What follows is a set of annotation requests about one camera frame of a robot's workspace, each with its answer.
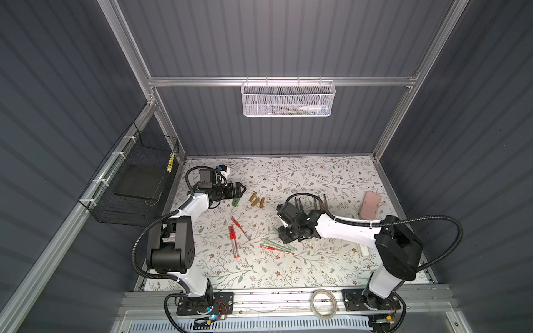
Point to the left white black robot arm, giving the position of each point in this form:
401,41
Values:
165,249

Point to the floral patterned table mat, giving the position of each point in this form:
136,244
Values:
316,262

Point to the red pen right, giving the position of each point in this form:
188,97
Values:
235,241

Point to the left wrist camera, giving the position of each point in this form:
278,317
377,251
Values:
223,170

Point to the clear tape roll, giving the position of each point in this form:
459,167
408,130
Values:
323,304

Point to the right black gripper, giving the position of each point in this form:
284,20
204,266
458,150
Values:
294,227

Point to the red pen upper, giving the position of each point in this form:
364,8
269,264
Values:
236,223

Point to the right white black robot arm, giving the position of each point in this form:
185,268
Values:
400,250

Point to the red pen lower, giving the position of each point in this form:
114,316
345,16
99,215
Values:
270,248

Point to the white eraser stick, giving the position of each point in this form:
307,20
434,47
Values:
364,251

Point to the black wire basket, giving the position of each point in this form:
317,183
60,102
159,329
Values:
136,183

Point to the red pen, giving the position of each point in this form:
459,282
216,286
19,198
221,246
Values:
236,223
235,241
232,241
270,248

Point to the red pen left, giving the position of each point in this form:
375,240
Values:
232,241

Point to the brown pen cap three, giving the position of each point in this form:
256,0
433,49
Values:
255,202

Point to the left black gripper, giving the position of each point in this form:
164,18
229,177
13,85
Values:
232,191

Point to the pink eraser block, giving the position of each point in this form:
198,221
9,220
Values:
370,206

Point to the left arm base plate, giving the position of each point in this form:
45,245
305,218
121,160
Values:
219,303

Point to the white wire mesh basket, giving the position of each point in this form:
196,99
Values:
287,98

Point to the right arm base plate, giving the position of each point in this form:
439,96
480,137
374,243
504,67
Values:
358,300

